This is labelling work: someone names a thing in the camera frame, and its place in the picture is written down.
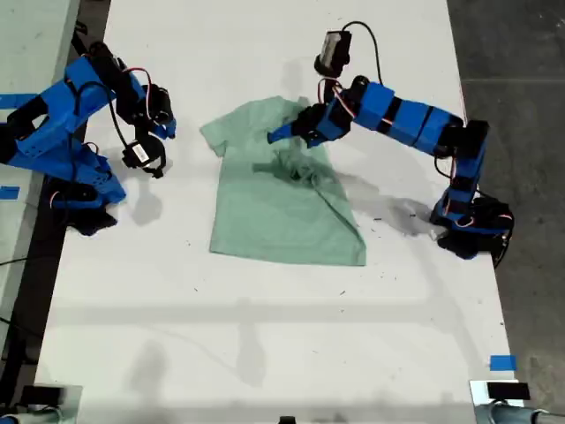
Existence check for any pale green T-shirt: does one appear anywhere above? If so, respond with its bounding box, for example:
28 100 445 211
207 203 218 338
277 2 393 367
199 95 367 268

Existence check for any black stand leg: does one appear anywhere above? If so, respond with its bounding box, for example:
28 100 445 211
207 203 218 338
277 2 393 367
70 8 99 58

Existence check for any long blue tape strip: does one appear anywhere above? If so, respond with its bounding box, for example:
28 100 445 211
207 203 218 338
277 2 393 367
0 93 44 110

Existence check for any white side table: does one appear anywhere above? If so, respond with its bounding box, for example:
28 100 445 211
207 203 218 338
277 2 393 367
0 0 81 350

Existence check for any small black box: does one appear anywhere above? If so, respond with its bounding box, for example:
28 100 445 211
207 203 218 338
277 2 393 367
20 385 63 405
486 382 530 401

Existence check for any grey blue tube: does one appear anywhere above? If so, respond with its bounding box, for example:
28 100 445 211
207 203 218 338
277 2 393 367
0 404 63 424
476 399 553 424

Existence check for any black camera stalk round mount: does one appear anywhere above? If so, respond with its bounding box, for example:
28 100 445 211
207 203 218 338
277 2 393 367
132 128 168 179

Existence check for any black camera box white label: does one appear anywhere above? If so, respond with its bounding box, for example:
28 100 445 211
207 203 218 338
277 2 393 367
122 140 154 170

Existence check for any black camera cable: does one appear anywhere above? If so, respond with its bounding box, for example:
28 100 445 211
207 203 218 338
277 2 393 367
342 20 383 86
74 81 133 154

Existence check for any grey black camera box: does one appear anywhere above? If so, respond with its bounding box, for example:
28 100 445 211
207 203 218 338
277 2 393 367
313 30 353 77

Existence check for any silver metal bracket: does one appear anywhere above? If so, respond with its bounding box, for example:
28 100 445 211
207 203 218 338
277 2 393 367
469 379 520 419
33 383 84 424

